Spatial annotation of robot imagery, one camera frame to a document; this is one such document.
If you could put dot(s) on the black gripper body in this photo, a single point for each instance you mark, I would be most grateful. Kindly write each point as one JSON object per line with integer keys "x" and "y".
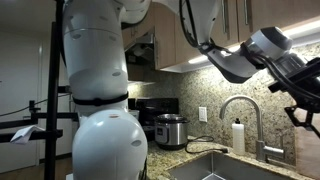
{"x": 301, "y": 80}

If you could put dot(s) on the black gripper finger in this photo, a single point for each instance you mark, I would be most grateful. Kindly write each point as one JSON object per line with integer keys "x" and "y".
{"x": 315, "y": 130}

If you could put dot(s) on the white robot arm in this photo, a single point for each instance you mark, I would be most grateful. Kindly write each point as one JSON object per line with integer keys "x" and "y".
{"x": 110, "y": 143}

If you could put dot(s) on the stainless steel pressure cooker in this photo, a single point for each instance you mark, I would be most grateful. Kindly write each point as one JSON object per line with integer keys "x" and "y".
{"x": 171, "y": 131}

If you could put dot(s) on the wooden cutting board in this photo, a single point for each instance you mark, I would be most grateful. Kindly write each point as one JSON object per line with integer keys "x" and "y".
{"x": 307, "y": 150}

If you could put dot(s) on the under-cabinet light strip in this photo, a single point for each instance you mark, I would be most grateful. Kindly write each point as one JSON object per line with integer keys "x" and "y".
{"x": 294, "y": 32}

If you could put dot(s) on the white soap dispenser bottle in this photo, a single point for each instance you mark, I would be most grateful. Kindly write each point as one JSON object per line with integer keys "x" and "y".
{"x": 238, "y": 137}

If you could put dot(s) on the wooden upper cabinets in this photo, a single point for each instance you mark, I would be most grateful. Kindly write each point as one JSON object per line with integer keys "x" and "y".
{"x": 237, "y": 20}

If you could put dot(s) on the stainless steel sink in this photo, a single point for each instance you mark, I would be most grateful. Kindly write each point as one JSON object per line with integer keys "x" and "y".
{"x": 218, "y": 166}

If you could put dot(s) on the steel range hood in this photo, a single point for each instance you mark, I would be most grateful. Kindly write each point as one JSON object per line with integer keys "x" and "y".
{"x": 141, "y": 50}

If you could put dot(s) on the white paper note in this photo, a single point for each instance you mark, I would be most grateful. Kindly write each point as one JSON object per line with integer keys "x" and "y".
{"x": 23, "y": 135}

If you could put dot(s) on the white wall outlet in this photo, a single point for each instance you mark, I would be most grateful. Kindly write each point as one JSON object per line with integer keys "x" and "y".
{"x": 203, "y": 114}

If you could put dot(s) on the black camera stand pole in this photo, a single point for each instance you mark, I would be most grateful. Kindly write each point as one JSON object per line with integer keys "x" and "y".
{"x": 51, "y": 133}

